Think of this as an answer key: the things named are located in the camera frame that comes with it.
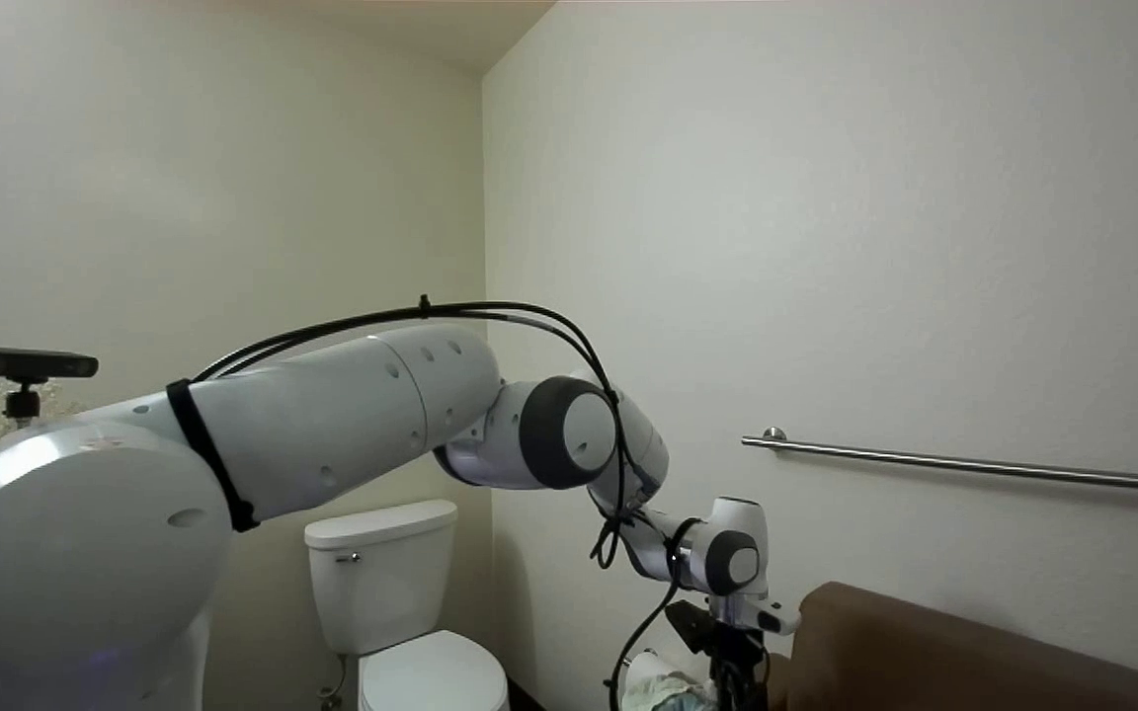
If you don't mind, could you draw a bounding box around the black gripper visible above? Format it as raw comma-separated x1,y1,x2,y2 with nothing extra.
708,639,773,711

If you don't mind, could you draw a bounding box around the black camera on stand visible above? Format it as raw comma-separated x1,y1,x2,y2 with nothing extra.
0,344,101,426

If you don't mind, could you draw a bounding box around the chrome wall grab bar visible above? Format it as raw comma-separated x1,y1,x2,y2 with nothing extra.
737,424,1138,502

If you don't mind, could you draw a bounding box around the brown sofa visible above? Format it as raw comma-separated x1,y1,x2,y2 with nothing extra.
764,580,1138,711

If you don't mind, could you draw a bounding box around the black strap on arm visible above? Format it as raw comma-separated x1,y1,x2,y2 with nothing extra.
161,377,266,536

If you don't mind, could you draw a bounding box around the white toilet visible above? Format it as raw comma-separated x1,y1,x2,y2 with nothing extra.
299,498,512,711

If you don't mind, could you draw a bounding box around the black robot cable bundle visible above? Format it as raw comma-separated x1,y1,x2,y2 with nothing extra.
190,294,681,711

